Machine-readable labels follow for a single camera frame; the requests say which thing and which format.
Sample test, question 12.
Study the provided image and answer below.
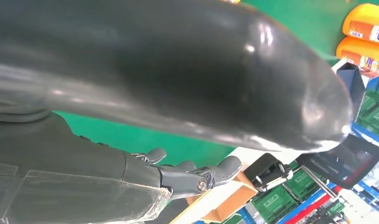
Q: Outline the tablet in blue case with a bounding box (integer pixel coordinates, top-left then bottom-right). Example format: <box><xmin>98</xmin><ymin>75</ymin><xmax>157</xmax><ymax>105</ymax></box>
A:
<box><xmin>296</xmin><ymin>62</ymin><xmax>379</xmax><ymax>190</ymax></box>

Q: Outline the black tool case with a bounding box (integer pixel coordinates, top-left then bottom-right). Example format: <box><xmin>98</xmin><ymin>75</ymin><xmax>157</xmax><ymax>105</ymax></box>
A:
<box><xmin>244</xmin><ymin>153</ymin><xmax>294</xmax><ymax>193</ymax></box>

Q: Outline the cardboard box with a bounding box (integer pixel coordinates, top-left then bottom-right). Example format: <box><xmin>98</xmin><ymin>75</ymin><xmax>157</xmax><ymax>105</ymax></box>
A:
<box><xmin>186</xmin><ymin>171</ymin><xmax>258</xmax><ymax>223</ymax></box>

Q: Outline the red bar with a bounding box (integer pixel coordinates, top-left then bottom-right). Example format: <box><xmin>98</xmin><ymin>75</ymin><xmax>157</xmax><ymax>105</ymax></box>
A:
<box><xmin>283</xmin><ymin>185</ymin><xmax>343</xmax><ymax>224</ymax></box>

